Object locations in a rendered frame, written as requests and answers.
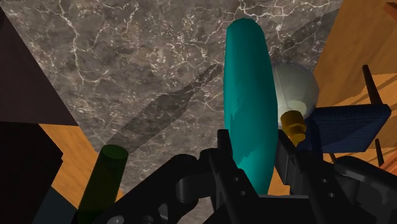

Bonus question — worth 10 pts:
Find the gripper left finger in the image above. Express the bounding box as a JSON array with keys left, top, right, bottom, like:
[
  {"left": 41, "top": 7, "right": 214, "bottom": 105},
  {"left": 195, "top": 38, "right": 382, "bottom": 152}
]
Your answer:
[{"left": 101, "top": 129, "right": 260, "bottom": 224}]

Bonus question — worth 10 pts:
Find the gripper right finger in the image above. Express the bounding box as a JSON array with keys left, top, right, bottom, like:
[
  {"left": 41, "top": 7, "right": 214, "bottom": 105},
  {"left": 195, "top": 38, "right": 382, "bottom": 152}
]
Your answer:
[{"left": 275, "top": 129, "right": 397, "bottom": 224}]

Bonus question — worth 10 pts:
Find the teal oval plate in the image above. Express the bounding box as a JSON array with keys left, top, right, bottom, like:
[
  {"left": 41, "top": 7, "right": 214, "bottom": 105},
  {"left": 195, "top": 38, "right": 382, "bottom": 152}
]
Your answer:
[{"left": 223, "top": 17, "right": 279, "bottom": 196}]

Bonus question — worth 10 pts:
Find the blue seat dark-legged chair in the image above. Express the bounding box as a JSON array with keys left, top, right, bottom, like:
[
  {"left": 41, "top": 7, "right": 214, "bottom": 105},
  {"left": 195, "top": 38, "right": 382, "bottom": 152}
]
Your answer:
[{"left": 296, "top": 64, "right": 393, "bottom": 167}]

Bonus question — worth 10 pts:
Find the pale round flask yellow stopper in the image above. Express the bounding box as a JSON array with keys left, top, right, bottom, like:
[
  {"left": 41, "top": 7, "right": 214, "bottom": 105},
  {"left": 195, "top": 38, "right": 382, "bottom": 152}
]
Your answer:
[{"left": 272, "top": 63, "right": 321, "bottom": 147}]

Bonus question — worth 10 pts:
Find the dark green bottle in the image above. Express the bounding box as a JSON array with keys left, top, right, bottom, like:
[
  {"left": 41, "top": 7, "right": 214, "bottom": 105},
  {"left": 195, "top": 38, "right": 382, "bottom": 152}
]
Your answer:
[{"left": 76, "top": 144, "right": 130, "bottom": 224}]

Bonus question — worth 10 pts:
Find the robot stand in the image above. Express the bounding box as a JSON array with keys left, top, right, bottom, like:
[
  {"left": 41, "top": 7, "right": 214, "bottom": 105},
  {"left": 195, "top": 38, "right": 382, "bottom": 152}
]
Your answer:
[{"left": 0, "top": 8, "right": 79, "bottom": 224}]

